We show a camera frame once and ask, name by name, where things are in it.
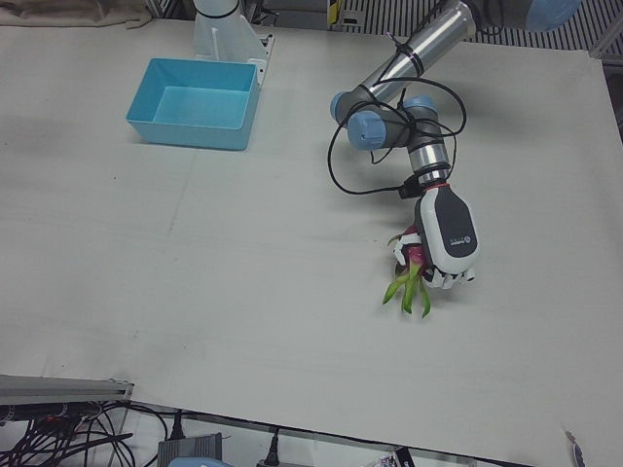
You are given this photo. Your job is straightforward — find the tangled black cables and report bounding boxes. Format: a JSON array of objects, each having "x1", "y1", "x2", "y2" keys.
[{"x1": 0, "y1": 402, "x2": 135, "y2": 467}]

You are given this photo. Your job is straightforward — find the dark grey electronics box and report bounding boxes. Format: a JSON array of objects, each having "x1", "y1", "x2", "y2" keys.
[{"x1": 158, "y1": 431, "x2": 224, "y2": 458}]

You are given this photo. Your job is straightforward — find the aluminium profile post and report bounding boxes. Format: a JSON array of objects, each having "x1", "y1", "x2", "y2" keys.
[{"x1": 0, "y1": 373, "x2": 135, "y2": 406}]

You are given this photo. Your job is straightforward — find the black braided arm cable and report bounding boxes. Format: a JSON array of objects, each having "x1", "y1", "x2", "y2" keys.
[{"x1": 325, "y1": 31, "x2": 469, "y2": 196}]

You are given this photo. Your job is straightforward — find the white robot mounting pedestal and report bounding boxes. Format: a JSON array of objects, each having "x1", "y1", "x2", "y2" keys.
[{"x1": 193, "y1": 0, "x2": 275, "y2": 93}]

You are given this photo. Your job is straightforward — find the aluminium frame bar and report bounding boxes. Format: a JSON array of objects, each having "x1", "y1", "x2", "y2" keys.
[{"x1": 591, "y1": 21, "x2": 623, "y2": 62}]

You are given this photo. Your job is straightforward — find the magenta dragon fruit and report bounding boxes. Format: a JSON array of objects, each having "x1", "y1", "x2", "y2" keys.
[{"x1": 382, "y1": 226, "x2": 434, "y2": 320}]

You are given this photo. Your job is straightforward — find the beige cloth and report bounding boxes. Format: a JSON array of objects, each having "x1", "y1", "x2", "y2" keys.
[{"x1": 0, "y1": 0, "x2": 153, "y2": 31}]

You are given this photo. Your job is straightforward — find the black power plug cable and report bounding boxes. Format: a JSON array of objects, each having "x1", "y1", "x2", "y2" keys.
[
  {"x1": 140, "y1": 406, "x2": 185, "y2": 443},
  {"x1": 265, "y1": 426, "x2": 282, "y2": 467}
]

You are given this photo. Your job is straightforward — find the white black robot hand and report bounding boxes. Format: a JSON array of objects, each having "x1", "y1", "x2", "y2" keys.
[{"x1": 391, "y1": 186, "x2": 482, "y2": 292}]

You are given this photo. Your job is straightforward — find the light blue plastic bin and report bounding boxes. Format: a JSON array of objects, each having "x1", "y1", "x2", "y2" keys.
[{"x1": 125, "y1": 57, "x2": 259, "y2": 153}]

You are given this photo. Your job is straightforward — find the large blue teach pendant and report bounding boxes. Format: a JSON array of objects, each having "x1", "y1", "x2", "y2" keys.
[{"x1": 169, "y1": 454, "x2": 216, "y2": 467}]

